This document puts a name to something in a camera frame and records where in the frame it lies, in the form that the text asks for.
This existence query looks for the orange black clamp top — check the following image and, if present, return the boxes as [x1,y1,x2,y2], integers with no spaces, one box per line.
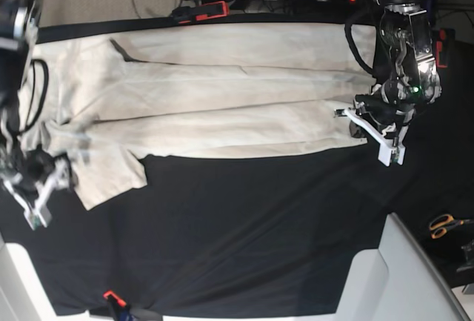
[170,1,230,24]

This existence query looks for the black device right edge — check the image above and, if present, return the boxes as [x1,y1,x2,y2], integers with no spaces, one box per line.
[456,240,474,273]

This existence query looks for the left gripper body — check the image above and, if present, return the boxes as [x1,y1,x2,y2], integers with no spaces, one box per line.
[355,90,417,136]

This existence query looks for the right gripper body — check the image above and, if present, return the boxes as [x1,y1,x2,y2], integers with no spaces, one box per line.
[1,148,57,195]

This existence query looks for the orange black clamp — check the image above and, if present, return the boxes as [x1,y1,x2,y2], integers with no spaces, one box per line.
[102,289,162,321]
[170,1,230,24]
[435,28,455,69]

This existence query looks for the orange black clamp bottom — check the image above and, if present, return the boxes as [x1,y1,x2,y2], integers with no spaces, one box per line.
[102,289,162,321]

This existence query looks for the orange black clamp right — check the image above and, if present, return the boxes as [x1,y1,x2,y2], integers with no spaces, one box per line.
[435,28,455,69]

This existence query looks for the black table cloth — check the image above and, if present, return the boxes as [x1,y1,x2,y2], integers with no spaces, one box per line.
[1,20,473,318]

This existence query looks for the white base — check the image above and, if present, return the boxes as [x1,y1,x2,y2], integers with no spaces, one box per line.
[1,241,90,321]
[334,213,469,321]

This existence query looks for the cream white T-shirt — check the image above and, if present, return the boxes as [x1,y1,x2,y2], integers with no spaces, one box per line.
[20,23,374,210]

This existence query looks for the orange handled scissors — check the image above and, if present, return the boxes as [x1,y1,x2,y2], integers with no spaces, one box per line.
[429,214,473,239]

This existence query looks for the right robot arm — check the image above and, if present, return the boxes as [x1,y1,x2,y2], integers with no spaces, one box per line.
[1,0,73,197]

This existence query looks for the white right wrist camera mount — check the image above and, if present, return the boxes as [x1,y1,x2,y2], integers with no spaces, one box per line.
[6,154,71,230]

